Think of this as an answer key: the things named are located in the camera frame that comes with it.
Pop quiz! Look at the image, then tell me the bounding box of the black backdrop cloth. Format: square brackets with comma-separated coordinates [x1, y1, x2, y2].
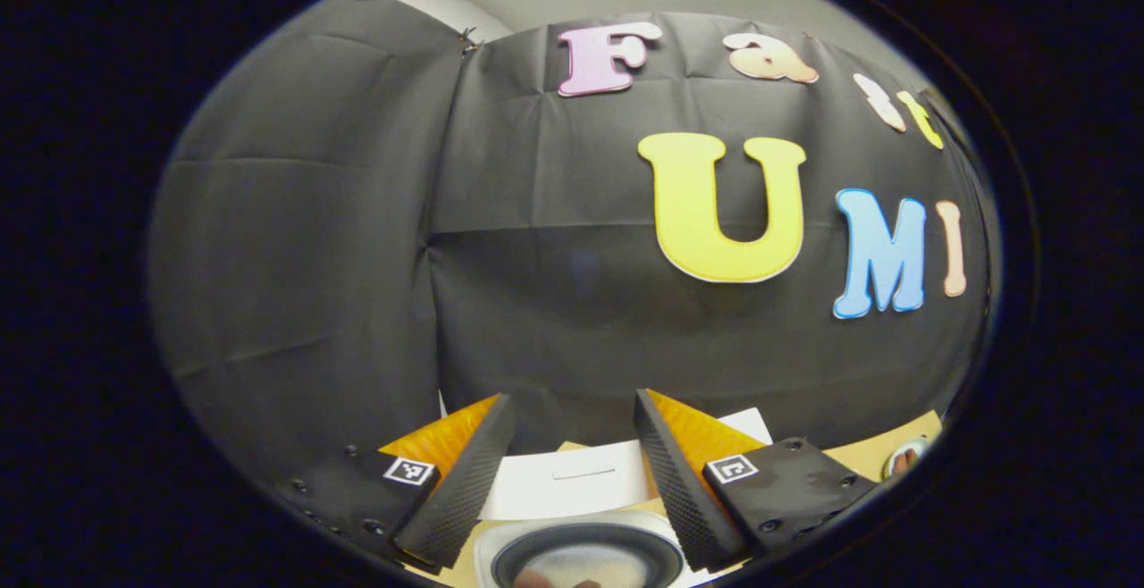
[147, 0, 997, 482]

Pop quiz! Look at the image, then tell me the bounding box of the white rice cooker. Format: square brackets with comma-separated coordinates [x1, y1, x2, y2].
[472, 407, 775, 588]

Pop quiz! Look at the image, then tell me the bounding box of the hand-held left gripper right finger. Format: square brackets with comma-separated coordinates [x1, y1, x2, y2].
[633, 389, 881, 575]

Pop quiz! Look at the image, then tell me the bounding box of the pale green plate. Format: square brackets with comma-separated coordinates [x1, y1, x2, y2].
[883, 436, 936, 482]

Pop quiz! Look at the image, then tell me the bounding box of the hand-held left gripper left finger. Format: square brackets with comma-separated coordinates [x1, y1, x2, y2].
[273, 394, 519, 571]

